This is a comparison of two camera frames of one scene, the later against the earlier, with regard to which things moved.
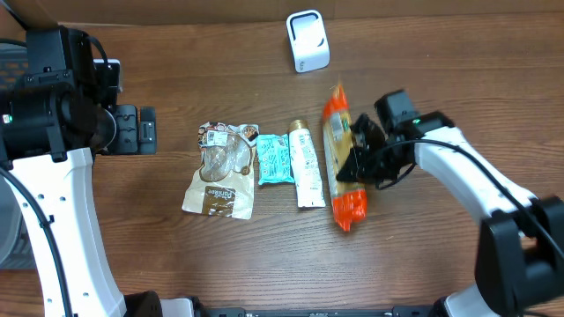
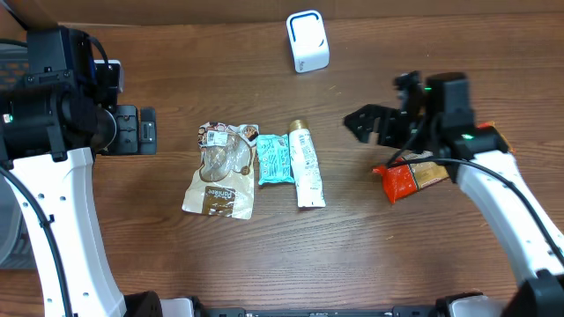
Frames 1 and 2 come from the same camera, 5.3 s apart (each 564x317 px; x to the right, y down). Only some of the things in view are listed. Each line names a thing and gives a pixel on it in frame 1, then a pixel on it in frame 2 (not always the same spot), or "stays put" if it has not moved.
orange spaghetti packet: [348, 198] to [404, 179]
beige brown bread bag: [222, 185] stays put
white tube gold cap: [306, 165] stays put
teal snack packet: [274, 158] stays put
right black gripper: [359, 162] to [377, 114]
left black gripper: [129, 116] stays put
